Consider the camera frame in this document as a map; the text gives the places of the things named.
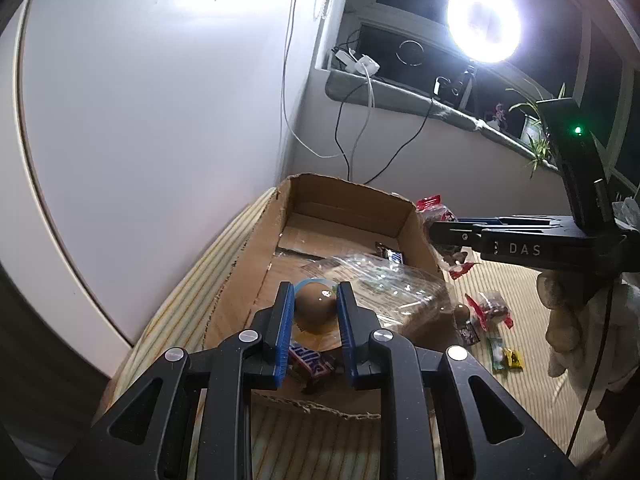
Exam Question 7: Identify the black tripod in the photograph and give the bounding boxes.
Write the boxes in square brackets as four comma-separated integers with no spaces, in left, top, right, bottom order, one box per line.
[451,62,477,112]

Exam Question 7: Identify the potted spider plant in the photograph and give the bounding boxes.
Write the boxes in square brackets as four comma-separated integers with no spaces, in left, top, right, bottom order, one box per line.
[505,82,567,182]

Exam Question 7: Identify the short white cable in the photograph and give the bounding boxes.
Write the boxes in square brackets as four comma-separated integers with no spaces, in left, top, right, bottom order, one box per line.
[349,65,375,173]

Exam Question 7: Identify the ring light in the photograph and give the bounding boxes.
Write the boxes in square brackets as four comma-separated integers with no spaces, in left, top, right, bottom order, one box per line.
[446,0,529,64]

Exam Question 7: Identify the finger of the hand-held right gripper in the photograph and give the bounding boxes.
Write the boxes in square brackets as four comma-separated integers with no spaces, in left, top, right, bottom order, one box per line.
[430,222,484,257]
[456,214,579,230]

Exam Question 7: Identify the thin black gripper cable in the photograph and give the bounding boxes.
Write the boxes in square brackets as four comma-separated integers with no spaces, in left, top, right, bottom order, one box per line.
[565,280,617,457]

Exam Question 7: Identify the brown kiwi fruit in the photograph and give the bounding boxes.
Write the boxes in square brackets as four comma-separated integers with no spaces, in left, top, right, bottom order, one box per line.
[292,277,346,353]

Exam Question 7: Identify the black power cable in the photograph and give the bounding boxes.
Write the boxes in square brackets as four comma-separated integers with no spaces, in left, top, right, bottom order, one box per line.
[331,77,448,187]

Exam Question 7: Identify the person's right forearm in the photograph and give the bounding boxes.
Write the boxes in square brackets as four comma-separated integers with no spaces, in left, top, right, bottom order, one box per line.
[597,375,640,463]

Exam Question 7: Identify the white power strip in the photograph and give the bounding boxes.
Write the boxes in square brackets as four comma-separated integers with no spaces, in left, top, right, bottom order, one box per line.
[331,47,381,77]

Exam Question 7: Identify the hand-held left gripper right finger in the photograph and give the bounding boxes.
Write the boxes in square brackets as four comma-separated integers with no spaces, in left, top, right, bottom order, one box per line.
[336,281,578,480]

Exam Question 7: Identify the striped bed blanket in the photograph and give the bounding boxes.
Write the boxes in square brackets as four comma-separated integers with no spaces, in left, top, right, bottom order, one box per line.
[97,187,640,480]

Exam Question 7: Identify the person's right hand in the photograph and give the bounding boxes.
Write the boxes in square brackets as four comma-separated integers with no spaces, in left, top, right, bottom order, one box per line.
[537,269,640,412]

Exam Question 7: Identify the clear wafer biscuit pack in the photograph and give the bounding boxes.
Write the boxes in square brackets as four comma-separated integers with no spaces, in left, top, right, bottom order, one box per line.
[300,254,451,346]

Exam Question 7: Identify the pink small figurine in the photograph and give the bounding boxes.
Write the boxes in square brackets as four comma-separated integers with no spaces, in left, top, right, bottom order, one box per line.
[487,101,509,129]

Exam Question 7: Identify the brown braised egg packet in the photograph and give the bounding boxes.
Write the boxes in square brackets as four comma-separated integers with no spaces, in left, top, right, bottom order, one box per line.
[451,302,482,347]

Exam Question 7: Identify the long white cable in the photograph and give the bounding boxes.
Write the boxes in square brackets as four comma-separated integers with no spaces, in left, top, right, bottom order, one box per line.
[279,0,343,159]

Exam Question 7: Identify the red clear snack packet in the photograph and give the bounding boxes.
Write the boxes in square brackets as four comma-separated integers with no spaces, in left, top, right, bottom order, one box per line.
[416,194,477,281]

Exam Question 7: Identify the cardboard box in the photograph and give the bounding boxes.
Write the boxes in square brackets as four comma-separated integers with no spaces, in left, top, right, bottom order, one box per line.
[202,172,451,421]

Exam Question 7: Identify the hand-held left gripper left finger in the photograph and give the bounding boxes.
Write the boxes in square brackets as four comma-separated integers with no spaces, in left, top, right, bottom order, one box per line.
[52,281,296,480]

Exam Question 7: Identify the green white candy packet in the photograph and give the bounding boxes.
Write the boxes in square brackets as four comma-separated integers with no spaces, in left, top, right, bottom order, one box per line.
[486,337,507,372]

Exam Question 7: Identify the brown chocolate bar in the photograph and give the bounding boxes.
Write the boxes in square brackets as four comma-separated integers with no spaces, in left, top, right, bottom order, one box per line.
[375,241,407,265]
[289,341,343,395]

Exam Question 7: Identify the dark red jujube packet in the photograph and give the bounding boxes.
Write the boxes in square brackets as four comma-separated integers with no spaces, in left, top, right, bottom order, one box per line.
[467,290,514,332]

